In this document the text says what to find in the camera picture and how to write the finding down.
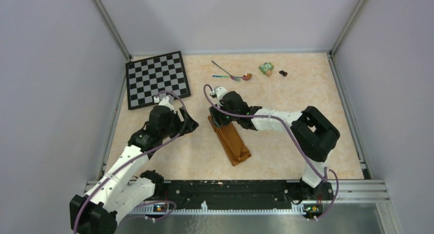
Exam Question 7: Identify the iridescent metal spoon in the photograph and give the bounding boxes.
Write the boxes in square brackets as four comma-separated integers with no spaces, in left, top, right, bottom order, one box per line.
[212,73,252,81]

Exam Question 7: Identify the brown cloth napkin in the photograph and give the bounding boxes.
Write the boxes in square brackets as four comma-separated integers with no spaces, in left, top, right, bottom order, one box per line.
[207,115,251,166]

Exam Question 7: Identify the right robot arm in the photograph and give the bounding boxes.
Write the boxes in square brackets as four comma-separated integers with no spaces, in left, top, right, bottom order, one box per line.
[208,87,340,199]

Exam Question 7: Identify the small black object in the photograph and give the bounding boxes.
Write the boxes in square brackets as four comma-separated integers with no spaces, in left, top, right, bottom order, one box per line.
[279,70,288,77]

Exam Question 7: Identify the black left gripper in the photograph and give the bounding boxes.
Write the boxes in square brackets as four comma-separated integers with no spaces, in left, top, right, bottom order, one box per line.
[160,106,199,139]

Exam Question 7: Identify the green numbered wooden block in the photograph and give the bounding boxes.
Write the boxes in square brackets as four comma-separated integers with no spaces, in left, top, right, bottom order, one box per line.
[258,62,274,77]

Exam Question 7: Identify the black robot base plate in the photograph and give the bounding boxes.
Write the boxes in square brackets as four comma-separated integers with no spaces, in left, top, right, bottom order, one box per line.
[146,180,334,210]

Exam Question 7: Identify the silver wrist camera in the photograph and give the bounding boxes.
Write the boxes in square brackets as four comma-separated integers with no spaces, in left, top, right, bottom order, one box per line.
[153,95,175,112]
[210,86,228,99]

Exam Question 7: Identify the aluminium frame rail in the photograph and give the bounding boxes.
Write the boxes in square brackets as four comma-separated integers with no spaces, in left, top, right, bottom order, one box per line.
[81,180,390,216]

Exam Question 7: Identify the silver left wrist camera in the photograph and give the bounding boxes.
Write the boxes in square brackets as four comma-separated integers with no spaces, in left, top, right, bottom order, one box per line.
[153,95,175,112]

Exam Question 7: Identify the black white checkerboard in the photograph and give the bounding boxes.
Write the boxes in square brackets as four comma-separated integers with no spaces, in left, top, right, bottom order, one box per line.
[125,51,191,110]

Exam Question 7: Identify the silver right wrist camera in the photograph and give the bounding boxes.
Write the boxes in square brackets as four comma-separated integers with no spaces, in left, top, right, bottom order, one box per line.
[210,86,228,99]

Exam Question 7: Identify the iridescent metal fork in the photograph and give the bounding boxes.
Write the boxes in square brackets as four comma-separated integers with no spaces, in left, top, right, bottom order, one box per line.
[211,60,241,82]

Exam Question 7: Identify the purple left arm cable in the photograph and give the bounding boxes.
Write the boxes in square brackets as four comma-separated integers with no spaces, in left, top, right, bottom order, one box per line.
[73,90,189,234]

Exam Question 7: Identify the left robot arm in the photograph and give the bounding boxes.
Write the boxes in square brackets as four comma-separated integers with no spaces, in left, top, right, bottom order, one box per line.
[70,104,199,233]

